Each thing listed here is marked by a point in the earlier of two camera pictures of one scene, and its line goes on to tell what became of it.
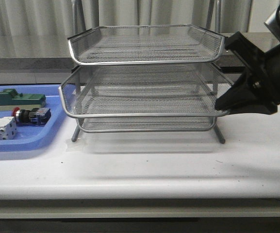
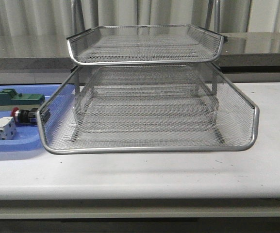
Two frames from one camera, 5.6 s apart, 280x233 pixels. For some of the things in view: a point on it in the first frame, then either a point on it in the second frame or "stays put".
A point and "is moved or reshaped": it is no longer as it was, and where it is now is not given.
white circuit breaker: (3, 128) stays put
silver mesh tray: (182, 90) is moved or reshaped
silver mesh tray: (145, 44) stays put
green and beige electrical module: (6, 100) stays put
